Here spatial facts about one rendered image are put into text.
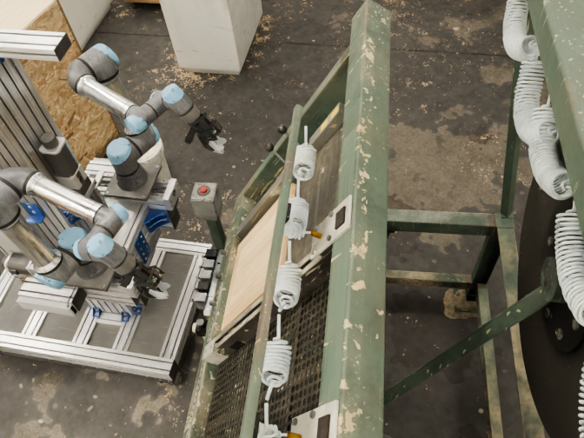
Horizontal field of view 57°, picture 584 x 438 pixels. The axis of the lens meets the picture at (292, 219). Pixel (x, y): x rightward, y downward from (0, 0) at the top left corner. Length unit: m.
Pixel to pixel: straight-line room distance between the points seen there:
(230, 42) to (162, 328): 2.45
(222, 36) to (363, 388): 3.80
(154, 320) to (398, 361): 1.42
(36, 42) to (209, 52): 2.94
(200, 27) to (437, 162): 2.16
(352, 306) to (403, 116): 3.31
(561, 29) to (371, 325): 0.82
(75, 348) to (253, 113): 2.28
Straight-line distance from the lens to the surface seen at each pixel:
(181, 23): 4.68
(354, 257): 1.24
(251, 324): 1.90
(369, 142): 1.49
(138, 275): 1.88
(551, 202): 1.56
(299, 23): 5.39
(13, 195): 2.09
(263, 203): 2.35
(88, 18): 5.71
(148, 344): 3.22
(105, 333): 3.34
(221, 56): 4.75
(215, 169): 4.11
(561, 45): 1.44
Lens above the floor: 3.01
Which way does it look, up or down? 54 degrees down
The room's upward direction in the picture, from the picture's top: 7 degrees counter-clockwise
